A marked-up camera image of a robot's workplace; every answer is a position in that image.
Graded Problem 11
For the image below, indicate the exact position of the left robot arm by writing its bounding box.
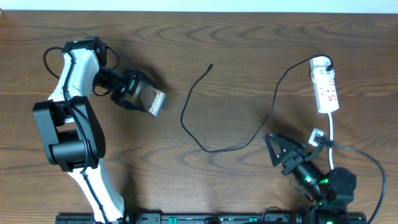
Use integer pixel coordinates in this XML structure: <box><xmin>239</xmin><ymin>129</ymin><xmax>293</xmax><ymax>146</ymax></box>
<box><xmin>32</xmin><ymin>37</ymin><xmax>167</xmax><ymax>223</ymax></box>

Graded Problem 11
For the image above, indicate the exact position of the Galaxy smartphone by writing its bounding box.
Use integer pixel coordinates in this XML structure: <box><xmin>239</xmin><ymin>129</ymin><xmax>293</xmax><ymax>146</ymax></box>
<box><xmin>129</xmin><ymin>81</ymin><xmax>167</xmax><ymax>117</ymax></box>

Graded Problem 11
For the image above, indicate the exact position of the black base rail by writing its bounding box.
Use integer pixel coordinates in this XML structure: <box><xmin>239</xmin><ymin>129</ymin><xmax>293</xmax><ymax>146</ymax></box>
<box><xmin>55</xmin><ymin>212</ymin><xmax>367</xmax><ymax>224</ymax></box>

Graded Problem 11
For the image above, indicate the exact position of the white power strip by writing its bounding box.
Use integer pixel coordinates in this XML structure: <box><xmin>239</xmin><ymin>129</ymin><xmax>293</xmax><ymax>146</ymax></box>
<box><xmin>310</xmin><ymin>56</ymin><xmax>339</xmax><ymax>114</ymax></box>

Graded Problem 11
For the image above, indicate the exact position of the black USB charging cable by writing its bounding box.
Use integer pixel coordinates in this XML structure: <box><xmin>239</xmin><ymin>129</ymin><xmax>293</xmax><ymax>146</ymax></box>
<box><xmin>180</xmin><ymin>55</ymin><xmax>334</xmax><ymax>154</ymax></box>

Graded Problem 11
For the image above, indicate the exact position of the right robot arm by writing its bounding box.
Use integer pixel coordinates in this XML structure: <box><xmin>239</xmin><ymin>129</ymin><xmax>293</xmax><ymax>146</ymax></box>
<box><xmin>264</xmin><ymin>133</ymin><xmax>356</xmax><ymax>223</ymax></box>

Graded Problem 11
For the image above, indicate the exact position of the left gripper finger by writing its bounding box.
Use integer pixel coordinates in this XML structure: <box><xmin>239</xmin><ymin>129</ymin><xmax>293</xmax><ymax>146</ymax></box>
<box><xmin>132</xmin><ymin>70</ymin><xmax>157</xmax><ymax>88</ymax></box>
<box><xmin>119</xmin><ymin>97</ymin><xmax>147</xmax><ymax>113</ymax></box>

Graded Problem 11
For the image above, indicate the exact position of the white USB charger plug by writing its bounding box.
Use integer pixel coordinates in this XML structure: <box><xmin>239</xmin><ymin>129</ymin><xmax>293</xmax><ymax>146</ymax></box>
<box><xmin>311</xmin><ymin>67</ymin><xmax>335</xmax><ymax>83</ymax></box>

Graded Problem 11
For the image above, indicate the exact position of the white power strip cord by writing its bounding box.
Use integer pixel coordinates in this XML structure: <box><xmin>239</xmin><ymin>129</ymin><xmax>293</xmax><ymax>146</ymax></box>
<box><xmin>327</xmin><ymin>112</ymin><xmax>335</xmax><ymax>171</ymax></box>

